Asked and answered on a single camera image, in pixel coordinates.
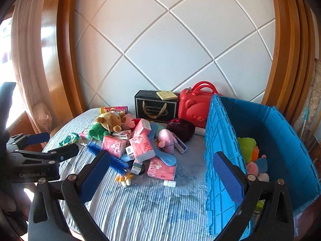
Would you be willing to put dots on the orange plush toy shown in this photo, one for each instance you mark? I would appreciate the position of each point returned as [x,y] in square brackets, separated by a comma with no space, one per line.
[255,154]

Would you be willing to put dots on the blue feather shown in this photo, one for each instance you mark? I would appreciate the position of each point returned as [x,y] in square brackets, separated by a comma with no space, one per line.
[96,147]

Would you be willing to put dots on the pink and yellow box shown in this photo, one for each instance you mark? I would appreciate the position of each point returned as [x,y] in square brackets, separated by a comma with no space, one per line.
[119,109]

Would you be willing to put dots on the white and green box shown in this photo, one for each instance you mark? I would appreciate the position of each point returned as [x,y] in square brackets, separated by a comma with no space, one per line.
[136,167]

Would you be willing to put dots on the dark maroon pouch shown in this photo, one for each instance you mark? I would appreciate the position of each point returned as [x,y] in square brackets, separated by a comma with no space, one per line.
[181,129]

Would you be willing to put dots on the pink plush toy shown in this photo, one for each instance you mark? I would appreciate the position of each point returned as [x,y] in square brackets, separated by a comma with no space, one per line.
[129,121]

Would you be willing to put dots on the small pink tissue pack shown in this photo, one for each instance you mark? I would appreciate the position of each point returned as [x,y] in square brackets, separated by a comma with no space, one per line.
[85,134]

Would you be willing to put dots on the pink and blue plush pig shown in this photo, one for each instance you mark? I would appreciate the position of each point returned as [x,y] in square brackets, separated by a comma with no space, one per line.
[258,165]

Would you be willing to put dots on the brown teddy bear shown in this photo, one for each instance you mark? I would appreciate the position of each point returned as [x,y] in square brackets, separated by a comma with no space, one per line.
[110,121]

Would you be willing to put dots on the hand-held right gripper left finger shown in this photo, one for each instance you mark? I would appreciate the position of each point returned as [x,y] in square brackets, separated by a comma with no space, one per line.
[94,175]

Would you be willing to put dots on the person's left hand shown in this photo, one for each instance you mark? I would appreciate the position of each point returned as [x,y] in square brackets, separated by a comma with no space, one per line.
[11,200]

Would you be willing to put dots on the blue plastic crate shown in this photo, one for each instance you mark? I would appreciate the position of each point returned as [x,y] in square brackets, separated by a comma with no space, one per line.
[263,125]

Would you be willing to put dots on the small white bottle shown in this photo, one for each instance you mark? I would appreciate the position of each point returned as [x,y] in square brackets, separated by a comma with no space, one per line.
[169,183]

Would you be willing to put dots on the red plush toy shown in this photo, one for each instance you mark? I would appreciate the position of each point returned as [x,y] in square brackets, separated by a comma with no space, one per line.
[137,121]

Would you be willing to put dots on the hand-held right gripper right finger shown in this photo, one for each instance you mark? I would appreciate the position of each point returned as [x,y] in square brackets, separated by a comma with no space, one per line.
[228,178]

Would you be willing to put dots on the yellow bow toy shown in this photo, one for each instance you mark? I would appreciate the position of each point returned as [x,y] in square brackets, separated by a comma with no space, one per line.
[124,179]

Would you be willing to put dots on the rolled patterned carpet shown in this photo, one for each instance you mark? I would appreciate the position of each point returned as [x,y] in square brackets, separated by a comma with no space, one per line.
[309,100]

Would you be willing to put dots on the blue plush toy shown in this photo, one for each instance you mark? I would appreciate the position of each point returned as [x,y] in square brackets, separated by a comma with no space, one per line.
[166,159]

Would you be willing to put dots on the dark green plush frog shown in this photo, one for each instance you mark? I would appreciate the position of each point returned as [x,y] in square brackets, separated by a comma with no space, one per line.
[96,130]

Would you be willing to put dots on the white and blue medicine box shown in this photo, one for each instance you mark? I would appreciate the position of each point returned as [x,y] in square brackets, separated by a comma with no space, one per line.
[181,143]

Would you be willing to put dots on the white plush dog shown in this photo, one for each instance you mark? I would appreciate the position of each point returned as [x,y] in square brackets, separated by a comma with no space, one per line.
[262,176]

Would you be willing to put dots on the blue striped tablecloth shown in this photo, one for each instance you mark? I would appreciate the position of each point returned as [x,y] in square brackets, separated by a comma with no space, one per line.
[150,205]

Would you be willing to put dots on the black gift box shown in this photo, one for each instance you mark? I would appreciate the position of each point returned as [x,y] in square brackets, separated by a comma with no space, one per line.
[153,108]

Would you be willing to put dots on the yellow plush toy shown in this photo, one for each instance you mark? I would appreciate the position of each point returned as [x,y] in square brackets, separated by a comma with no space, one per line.
[104,110]

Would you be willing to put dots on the red bear suitcase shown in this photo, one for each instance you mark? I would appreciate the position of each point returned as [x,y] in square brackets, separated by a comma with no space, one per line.
[191,108]

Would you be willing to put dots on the white barcode box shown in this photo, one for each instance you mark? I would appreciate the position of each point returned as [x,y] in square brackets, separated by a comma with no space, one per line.
[130,152]

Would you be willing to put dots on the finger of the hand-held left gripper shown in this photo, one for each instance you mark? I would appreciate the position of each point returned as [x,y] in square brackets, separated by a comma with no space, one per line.
[37,138]
[50,157]

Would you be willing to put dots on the sheer curtain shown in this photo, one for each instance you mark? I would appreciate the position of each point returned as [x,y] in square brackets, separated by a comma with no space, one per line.
[27,55]

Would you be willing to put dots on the white and red medicine box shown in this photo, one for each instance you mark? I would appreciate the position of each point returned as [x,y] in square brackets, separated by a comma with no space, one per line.
[122,134]

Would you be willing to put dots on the lime green plush toy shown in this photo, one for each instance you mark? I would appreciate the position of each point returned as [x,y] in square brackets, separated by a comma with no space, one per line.
[245,146]

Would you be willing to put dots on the green wet wipes pack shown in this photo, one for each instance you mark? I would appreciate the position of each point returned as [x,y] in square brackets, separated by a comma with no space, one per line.
[69,138]

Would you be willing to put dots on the yellow sticky note pad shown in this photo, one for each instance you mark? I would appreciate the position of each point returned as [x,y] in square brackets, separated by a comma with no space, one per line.
[166,95]

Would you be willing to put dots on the clear plastic bag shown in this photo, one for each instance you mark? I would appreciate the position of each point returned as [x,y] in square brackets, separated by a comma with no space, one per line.
[42,115]

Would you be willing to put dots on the pink floral tissue pack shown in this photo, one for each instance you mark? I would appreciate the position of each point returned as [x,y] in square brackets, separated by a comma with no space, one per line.
[160,168]
[141,128]
[114,146]
[141,146]

